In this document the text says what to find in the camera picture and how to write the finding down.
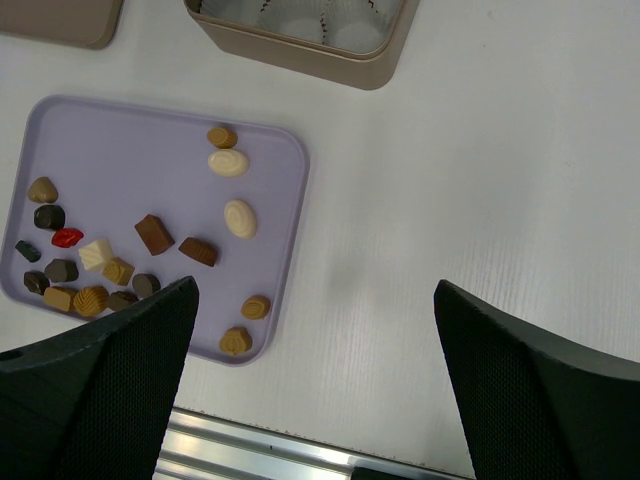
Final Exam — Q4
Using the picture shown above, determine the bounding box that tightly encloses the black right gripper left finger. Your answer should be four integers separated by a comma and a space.
1, 276, 199, 479

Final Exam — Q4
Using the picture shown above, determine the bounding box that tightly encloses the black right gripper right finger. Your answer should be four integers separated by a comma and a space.
434, 280, 639, 479

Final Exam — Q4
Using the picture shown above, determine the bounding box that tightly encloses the milk brown rectangular chocolate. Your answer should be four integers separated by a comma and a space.
134, 214, 175, 256

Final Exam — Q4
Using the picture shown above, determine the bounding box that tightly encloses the milk brown ridged chocolate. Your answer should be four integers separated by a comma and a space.
179, 237, 219, 267

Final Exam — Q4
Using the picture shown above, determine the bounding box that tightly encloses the caramel ridged leaf chocolate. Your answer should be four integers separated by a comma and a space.
73, 286, 109, 317

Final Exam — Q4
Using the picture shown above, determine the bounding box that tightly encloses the dark brown square chocolate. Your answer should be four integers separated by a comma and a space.
106, 291, 138, 312

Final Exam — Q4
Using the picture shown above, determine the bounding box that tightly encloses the caramel rectangular chocolate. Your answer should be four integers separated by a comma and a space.
43, 286, 78, 313

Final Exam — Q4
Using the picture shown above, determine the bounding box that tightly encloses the brown round fluted chocolate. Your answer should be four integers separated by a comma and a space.
132, 273, 161, 298

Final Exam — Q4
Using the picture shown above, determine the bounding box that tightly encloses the dark lips chocolate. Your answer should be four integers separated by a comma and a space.
23, 270, 50, 296

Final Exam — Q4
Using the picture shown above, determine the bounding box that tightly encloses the caramel leaf square chocolate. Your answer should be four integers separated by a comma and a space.
102, 257, 135, 286

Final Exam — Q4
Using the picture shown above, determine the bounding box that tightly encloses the white ridged square chocolate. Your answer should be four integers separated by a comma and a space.
78, 238, 113, 271

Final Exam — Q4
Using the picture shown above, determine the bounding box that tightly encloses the caramel shell chocolate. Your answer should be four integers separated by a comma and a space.
219, 327, 253, 356

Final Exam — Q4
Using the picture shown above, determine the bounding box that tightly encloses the small dark ridged chocolate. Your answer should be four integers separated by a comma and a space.
15, 240, 41, 263

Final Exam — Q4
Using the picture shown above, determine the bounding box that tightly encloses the red lips chocolate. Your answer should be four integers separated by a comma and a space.
51, 228, 84, 249

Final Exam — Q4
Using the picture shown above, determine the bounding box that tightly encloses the dark round chocolate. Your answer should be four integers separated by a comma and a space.
33, 204, 66, 231

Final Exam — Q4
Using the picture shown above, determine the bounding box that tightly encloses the caramel oval chocolate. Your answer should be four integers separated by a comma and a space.
241, 295, 271, 320

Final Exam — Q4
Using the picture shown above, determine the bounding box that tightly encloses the tan heart chocolate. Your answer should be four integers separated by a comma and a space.
27, 176, 59, 204

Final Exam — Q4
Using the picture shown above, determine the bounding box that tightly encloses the white oval swirl chocolate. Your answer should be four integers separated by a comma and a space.
208, 149, 250, 178

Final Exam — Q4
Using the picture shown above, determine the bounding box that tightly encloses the caramel cup chocolate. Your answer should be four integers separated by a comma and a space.
207, 127, 238, 149

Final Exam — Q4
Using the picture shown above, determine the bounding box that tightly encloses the lilac plastic tray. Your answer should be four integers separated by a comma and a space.
1, 95, 309, 366

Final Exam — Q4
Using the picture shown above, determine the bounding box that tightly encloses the gold tin lid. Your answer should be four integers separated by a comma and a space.
1, 0, 124, 50

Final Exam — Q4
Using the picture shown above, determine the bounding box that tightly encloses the gold tin box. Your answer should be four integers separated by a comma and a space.
184, 1, 419, 90

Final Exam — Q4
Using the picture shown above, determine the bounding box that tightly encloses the aluminium frame rail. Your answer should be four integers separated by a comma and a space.
153, 408, 453, 479

